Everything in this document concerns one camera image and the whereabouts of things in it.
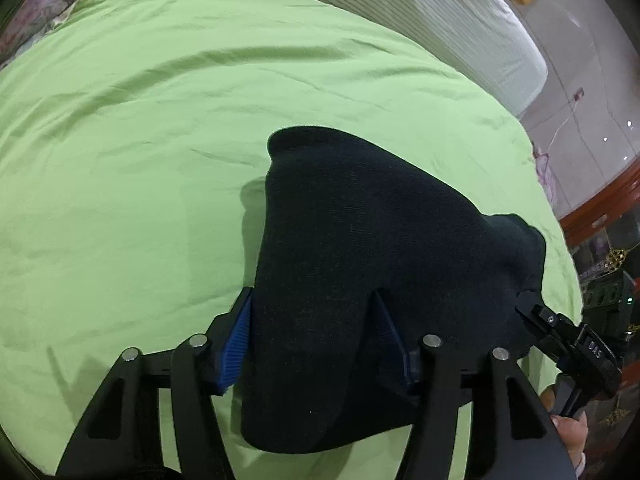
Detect wooden glass cabinet door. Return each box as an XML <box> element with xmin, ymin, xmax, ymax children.
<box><xmin>556</xmin><ymin>159</ymin><xmax>640</xmax><ymax>436</ymax></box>

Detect pink floral cloth bedside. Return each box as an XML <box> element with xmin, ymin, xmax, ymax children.
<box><xmin>533</xmin><ymin>143</ymin><xmax>556</xmax><ymax>207</ymax></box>

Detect floral pink pillow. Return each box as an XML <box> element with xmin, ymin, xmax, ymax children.
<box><xmin>1</xmin><ymin>0</ymin><xmax>78</xmax><ymax>68</ymax></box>

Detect person's right hand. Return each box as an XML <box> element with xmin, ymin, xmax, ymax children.
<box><xmin>539</xmin><ymin>385</ymin><xmax>588</xmax><ymax>479</ymax></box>

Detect green bed sheet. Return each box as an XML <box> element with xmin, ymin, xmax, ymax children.
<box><xmin>1</xmin><ymin>0</ymin><xmax>582</xmax><ymax>474</ymax></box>

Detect black fleece pants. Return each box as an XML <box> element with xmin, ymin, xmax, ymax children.
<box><xmin>241</xmin><ymin>127</ymin><xmax>546</xmax><ymax>454</ymax></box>

